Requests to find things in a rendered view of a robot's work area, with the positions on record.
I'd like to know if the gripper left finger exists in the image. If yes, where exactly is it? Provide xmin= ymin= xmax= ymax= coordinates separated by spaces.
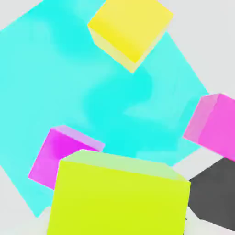
xmin=36 ymin=205 xmax=53 ymax=235

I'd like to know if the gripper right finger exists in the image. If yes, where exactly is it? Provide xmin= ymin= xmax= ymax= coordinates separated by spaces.
xmin=183 ymin=207 xmax=235 ymax=235

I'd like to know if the small lime yellow cube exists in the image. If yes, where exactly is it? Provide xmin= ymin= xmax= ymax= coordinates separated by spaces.
xmin=46 ymin=149 xmax=191 ymax=235

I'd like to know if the small dark grey cube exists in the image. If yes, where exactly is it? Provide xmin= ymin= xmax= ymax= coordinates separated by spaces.
xmin=187 ymin=157 xmax=235 ymax=232

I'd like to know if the small magenta cube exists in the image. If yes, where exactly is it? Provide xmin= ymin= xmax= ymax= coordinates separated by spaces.
xmin=27 ymin=124 xmax=106 ymax=191

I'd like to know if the small pink cube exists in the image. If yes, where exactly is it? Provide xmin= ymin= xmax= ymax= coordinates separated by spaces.
xmin=182 ymin=93 xmax=235 ymax=162

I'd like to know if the large cyan box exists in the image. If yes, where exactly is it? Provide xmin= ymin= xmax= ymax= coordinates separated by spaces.
xmin=0 ymin=0 xmax=210 ymax=218

